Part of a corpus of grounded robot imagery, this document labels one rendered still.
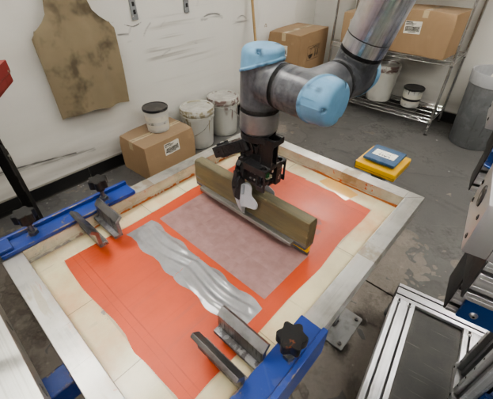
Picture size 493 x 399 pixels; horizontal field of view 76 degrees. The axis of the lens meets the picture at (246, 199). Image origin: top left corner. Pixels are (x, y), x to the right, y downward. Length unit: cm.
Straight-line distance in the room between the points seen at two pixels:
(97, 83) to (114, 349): 219
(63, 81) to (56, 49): 20
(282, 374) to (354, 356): 120
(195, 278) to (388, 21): 55
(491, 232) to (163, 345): 53
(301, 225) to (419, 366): 101
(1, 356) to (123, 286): 22
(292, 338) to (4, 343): 41
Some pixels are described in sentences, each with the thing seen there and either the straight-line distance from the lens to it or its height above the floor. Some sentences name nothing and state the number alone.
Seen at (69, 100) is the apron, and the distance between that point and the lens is 256.
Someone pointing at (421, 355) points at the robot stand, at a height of 21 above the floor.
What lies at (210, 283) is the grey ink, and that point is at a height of 96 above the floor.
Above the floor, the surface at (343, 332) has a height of 1.
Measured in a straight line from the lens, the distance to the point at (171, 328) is 61.
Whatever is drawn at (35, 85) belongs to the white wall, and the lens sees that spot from 255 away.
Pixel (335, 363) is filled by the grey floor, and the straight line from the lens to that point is 167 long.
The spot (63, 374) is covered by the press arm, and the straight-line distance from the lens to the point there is 68.
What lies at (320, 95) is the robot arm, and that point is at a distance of 49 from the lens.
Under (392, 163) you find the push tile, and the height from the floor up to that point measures 97.
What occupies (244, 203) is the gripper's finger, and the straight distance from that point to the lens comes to 71.
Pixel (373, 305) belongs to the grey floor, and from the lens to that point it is 188.
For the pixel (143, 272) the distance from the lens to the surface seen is 70.
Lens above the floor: 148
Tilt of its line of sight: 39 degrees down
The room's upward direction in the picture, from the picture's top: straight up
